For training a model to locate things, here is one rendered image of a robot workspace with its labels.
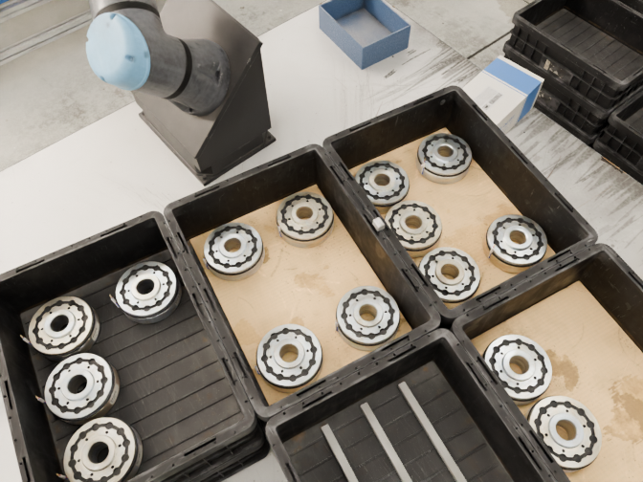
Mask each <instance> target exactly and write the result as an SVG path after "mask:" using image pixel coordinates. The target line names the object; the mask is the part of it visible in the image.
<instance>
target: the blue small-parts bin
mask: <svg viewBox="0 0 643 482"><path fill-rule="evenodd" d="M319 24H320V29H321V30H322V31H323V32H324V33H325V34H326V35H327V36H328V37H329V38H330V39H331V40H332V41H333V42H334V43H335V44H336V45H337V46H338V47H339V48H340V49H341V50H342V51H343V52H344V53H345V54H346V55H347V56H348V57H349V58H350V59H351V60H352V61H353V62H354V63H355V64H356V65H357V66H358V67H359V68H360V69H361V70H363V69H365V68H367V67H369V66H371V65H373V64H375V63H377V62H380V61H382V60H384V59H386V58H388V57H390V56H392V55H395V54H397V53H399V52H401V51H403V50H405V49H407V48H408V46H409V40H410V27H411V24H410V23H409V22H408V21H406V20H405V19H404V18H403V17H402V16H401V15H400V14H398V13H397V12H396V11H395V10H394V9H392V8H391V7H390V6H389V5H388V4H387V3H386V2H384V1H383V0H329V1H327V2H325V3H322V4H320V5H319Z"/></svg>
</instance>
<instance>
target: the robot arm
mask: <svg viewBox="0 0 643 482"><path fill-rule="evenodd" d="M88 2H89V6H90V10H91V13H92V17H93V22H92V23H91V25H90V27H89V30H88V33H87V37H88V39H89V40H88V42H86V53H87V58H88V61H89V64H90V66H91V68H92V70H93V71H94V73H95V74H96V75H97V76H98V77H99V78H100V79H101V80H103V81H104V82H106V83H108V84H111V85H114V86H116V87H118V88H120V89H123V90H128V91H135V92H139V93H143V94H147V95H151V96H154V97H158V98H162V99H166V100H168V101H169V102H170V103H172V104H173V105H175V106H176V107H177V108H179V109H180V110H181V111H183V112H185V113H187V114H190V115H194V116H206V115H207V114H210V113H211V112H213V111H214V110H215V109H216V108H217V107H218V106H219V105H220V104H221V102H222V101H223V99H224V97H225V96H226V94H227V91H228V88H229V84H230V78H231V68H230V62H229V60H228V57H227V55H226V53H225V51H224V50H223V49H222V47H221V46H219V45H218V44H217V43H215V42H212V41H210V40H208V39H205V38H185V39H180V38H178V37H175V36H172V35H170V34H167V33H165V31H164V28H163V24H162V21H161V17H160V14H159V11H158V8H157V4H156V0H88Z"/></svg>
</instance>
